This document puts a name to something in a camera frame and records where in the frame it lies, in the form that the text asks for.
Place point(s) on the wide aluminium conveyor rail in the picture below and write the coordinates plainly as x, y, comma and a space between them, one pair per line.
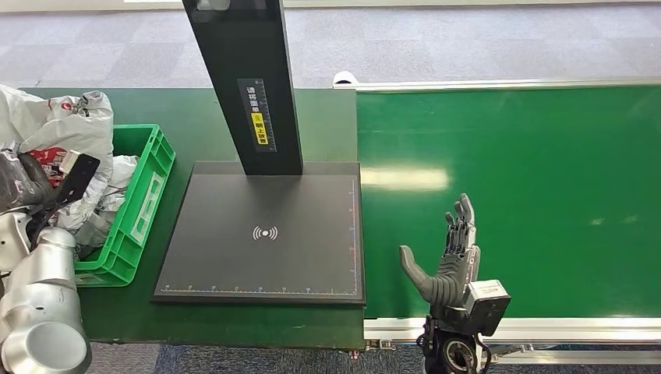
568, 329

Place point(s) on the white package with red print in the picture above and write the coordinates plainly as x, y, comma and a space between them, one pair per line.
67, 129

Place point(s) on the black scanner base plate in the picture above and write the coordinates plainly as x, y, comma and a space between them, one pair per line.
268, 232

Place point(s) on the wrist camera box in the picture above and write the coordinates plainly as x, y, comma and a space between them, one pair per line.
488, 307
77, 178

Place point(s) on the green plastic crate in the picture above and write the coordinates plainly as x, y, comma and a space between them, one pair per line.
150, 206

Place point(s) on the thin aluminium conveyor rail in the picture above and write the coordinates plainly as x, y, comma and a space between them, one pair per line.
490, 83

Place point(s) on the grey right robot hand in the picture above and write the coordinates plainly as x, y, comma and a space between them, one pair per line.
452, 281

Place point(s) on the white conveyor end cap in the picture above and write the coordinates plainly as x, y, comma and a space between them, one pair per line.
344, 78

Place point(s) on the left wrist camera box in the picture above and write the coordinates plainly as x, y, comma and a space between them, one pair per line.
77, 178

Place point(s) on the aluminium conveyor frame beam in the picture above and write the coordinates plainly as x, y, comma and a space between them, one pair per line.
568, 357

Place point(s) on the metal conveyor bracket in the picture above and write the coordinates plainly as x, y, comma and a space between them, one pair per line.
381, 345

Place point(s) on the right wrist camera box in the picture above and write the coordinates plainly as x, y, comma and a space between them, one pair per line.
488, 307

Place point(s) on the white crumpled courier package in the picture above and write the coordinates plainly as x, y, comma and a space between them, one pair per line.
121, 175

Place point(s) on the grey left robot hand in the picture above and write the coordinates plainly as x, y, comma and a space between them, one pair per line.
26, 180

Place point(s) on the black and yellow column label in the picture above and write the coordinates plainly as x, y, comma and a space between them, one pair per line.
257, 116

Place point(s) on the green conveyor belt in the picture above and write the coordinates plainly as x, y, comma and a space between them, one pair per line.
542, 180

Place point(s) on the black scanner column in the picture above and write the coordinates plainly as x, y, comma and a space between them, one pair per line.
245, 51

